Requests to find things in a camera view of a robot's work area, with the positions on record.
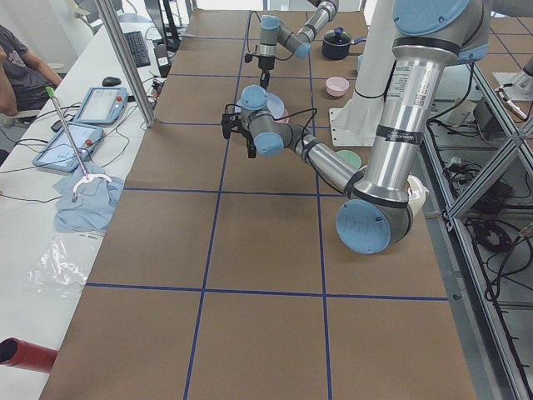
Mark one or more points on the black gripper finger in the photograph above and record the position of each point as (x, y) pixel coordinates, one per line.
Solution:
(251, 151)
(264, 80)

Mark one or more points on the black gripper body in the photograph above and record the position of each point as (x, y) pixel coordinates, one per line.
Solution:
(265, 63)
(246, 132)

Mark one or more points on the blue plate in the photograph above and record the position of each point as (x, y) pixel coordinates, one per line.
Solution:
(277, 104)

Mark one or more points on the pink plate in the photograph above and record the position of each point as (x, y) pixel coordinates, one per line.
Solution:
(284, 117)

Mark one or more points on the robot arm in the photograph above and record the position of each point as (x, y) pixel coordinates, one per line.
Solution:
(273, 31)
(409, 46)

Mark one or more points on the pink bowl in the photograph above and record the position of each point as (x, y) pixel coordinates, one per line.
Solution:
(337, 86)

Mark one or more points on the dark blue lidded saucepan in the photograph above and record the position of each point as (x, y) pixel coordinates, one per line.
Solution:
(336, 44)

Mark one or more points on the light blue cup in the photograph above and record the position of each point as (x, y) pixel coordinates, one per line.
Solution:
(360, 59)

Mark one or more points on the green bowl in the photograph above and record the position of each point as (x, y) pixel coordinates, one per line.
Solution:
(350, 157)

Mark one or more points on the black keyboard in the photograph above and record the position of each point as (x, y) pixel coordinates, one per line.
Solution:
(138, 48)

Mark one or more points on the black computer mouse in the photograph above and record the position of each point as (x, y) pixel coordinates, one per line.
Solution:
(110, 81)

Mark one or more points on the teach pendant far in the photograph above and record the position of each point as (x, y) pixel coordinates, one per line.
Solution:
(102, 105)

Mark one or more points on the teach pendant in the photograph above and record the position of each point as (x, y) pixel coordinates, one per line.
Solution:
(59, 154)
(102, 105)

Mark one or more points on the blue cloth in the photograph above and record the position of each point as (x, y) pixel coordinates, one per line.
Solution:
(95, 204)

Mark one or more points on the teach pendant near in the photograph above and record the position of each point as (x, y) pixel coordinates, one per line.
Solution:
(59, 154)

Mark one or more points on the reacher grabber stick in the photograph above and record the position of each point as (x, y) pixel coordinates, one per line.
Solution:
(86, 176)

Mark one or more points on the clear plastic bag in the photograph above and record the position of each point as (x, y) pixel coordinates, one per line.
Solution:
(63, 268)

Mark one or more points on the seated person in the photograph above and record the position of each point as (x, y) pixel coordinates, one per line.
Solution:
(24, 77)

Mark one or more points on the red cylinder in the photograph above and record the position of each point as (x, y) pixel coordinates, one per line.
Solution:
(18, 353)

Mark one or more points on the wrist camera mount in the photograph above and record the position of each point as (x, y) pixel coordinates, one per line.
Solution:
(231, 121)

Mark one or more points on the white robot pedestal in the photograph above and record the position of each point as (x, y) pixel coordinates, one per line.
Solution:
(355, 124)

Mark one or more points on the aluminium frame post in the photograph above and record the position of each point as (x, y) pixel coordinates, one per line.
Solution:
(119, 44)

